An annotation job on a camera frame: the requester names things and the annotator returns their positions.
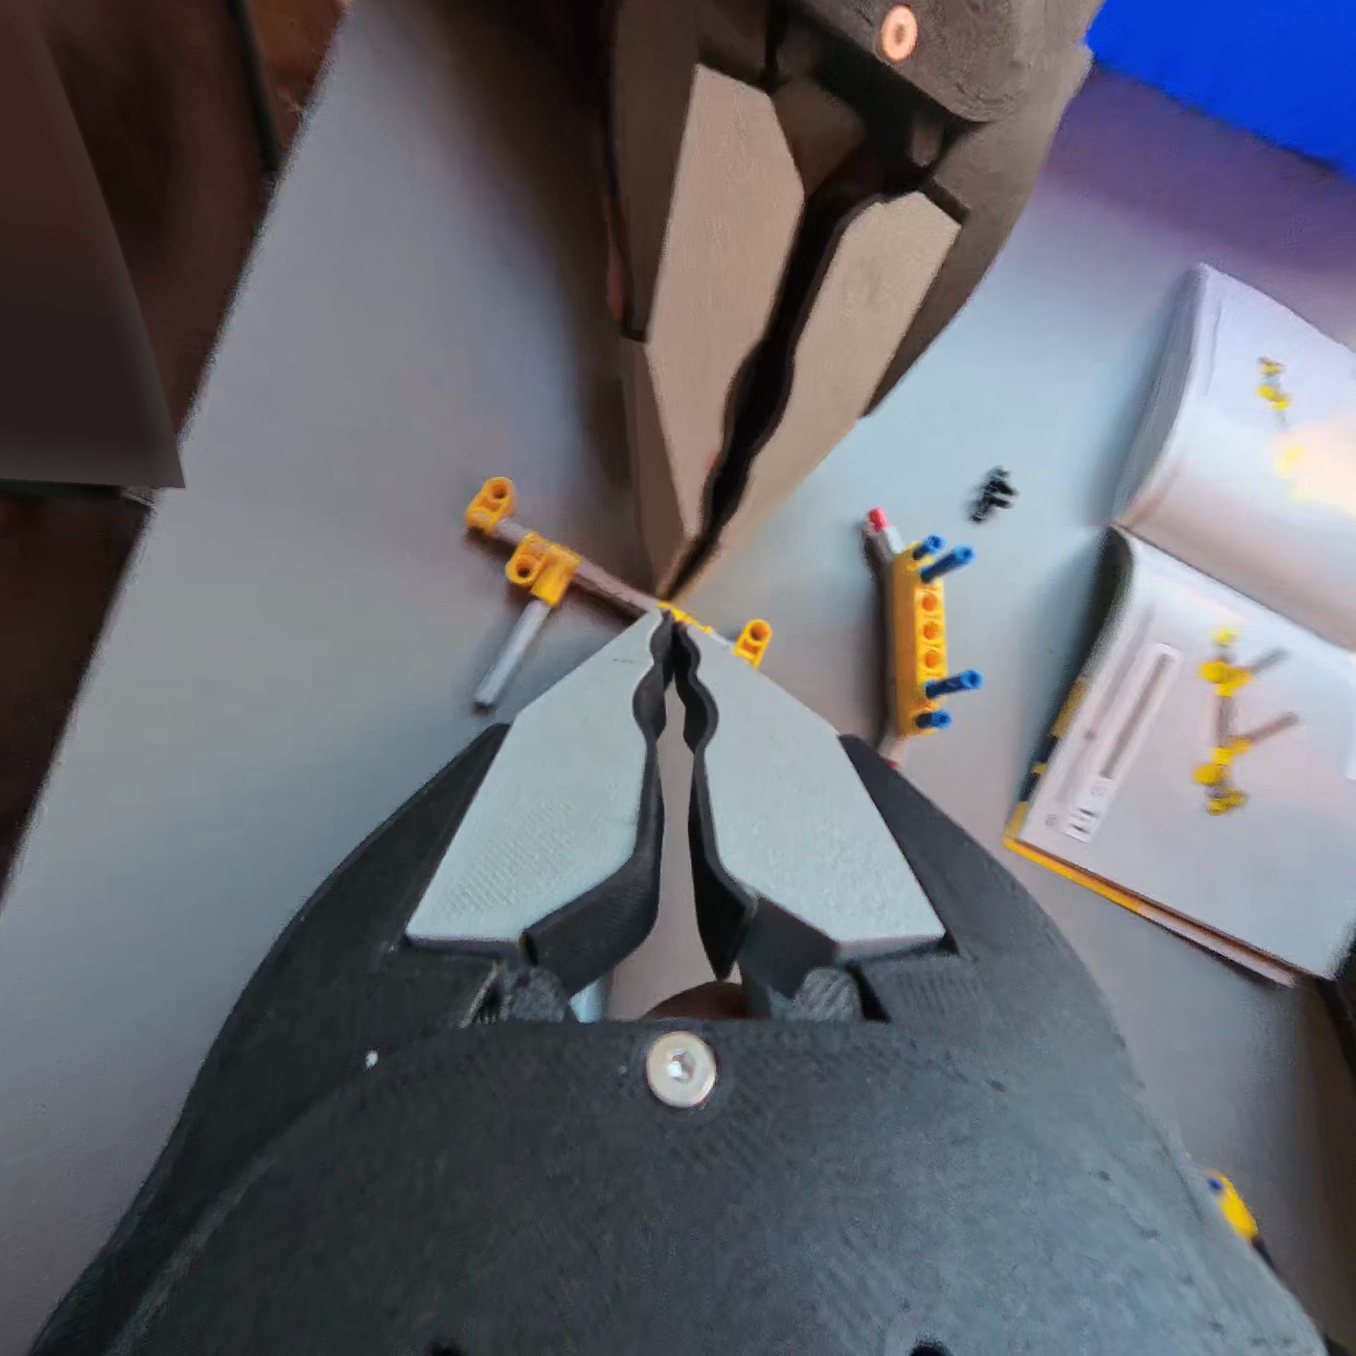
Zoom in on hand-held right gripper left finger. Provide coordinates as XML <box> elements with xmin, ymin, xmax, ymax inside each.
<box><xmin>402</xmin><ymin>609</ymin><xmax>676</xmax><ymax>1018</ymax></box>

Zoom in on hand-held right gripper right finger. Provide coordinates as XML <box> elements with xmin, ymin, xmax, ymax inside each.
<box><xmin>670</xmin><ymin>627</ymin><xmax>950</xmax><ymax>1018</ymax></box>

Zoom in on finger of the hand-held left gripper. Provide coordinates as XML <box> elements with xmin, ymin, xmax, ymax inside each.
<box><xmin>661</xmin><ymin>189</ymin><xmax>969</xmax><ymax>597</ymax></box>
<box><xmin>620</xmin><ymin>65</ymin><xmax>808</xmax><ymax>597</ymax></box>

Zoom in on yellow grey lego axle assembly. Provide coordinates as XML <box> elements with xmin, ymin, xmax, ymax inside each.
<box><xmin>464</xmin><ymin>478</ymin><xmax>772</xmax><ymax>714</ymax></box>

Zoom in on yellow lego beam blue pins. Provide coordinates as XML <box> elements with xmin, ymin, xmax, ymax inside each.
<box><xmin>860</xmin><ymin>504</ymin><xmax>988</xmax><ymax>768</ymax></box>

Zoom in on lego instruction booklet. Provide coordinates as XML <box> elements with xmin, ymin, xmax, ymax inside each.
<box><xmin>1002</xmin><ymin>259</ymin><xmax>1356</xmax><ymax>992</ymax></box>

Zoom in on black yellow lego vehicle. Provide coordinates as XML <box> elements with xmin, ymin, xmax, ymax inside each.
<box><xmin>1196</xmin><ymin>1163</ymin><xmax>1284</xmax><ymax>1273</ymax></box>

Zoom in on blue object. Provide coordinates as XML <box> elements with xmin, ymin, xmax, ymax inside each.
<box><xmin>1085</xmin><ymin>0</ymin><xmax>1356</xmax><ymax>181</ymax></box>

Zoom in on person's brown clothing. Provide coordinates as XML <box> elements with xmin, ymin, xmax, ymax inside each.
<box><xmin>0</xmin><ymin>0</ymin><xmax>346</xmax><ymax>883</ymax></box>

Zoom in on black strap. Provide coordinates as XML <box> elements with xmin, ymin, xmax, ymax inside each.
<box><xmin>225</xmin><ymin>0</ymin><xmax>281</xmax><ymax>176</ymax></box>

